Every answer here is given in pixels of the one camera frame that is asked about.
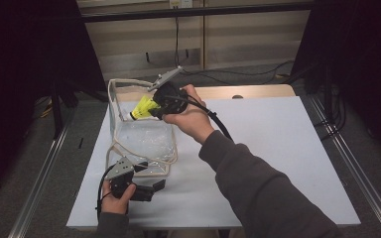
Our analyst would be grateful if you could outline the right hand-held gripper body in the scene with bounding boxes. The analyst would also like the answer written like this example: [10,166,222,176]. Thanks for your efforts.
[146,65,191,116]

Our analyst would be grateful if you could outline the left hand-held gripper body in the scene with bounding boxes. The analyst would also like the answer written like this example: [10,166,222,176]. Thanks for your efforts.
[104,156,155,203]

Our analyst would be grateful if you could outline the clear plastic bag beige trim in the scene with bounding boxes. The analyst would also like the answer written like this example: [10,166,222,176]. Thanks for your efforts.
[104,78,180,179]

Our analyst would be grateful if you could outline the person's right hand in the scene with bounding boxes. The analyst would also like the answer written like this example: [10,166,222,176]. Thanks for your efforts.
[162,83,215,146]

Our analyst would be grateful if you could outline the person's left hand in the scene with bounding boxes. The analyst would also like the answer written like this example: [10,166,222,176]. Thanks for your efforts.
[99,179,138,216]

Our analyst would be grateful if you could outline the black metal stand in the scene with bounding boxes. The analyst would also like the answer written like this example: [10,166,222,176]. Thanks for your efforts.
[49,77,80,140]

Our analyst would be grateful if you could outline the black horizontal bar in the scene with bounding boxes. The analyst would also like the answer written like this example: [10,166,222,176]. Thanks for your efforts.
[80,2,316,24]

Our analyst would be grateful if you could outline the white table sheet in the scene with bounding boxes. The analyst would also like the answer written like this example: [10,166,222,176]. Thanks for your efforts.
[65,95,361,230]

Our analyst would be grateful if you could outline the black curtain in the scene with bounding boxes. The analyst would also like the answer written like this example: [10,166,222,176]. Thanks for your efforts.
[291,0,381,163]
[0,0,107,206]

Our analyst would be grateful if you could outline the left hand-held gripper cable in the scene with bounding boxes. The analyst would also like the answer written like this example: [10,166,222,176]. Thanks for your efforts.
[95,165,117,221]

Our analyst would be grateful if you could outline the hand-held gripper cable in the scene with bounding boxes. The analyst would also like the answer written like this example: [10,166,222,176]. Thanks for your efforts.
[95,165,117,221]
[165,93,235,143]

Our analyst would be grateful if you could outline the right hand-held gripper cable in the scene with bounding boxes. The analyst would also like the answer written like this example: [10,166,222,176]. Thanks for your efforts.
[165,93,235,143]

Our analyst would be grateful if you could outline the black wall cable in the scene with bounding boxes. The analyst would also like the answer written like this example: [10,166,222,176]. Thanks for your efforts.
[173,16,295,85]

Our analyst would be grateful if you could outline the aluminium floor rail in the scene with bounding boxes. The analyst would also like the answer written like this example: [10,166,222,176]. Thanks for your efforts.
[309,95,381,238]
[7,108,77,238]

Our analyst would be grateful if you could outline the yellow floor cable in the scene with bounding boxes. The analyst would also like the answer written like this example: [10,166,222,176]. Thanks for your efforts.
[34,95,55,120]

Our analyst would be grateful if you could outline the white wall socket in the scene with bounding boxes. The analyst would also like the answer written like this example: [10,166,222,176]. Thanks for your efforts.
[169,0,193,9]

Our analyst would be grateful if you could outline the black floor cables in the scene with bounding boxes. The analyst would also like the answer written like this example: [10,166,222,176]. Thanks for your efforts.
[314,85,348,142]

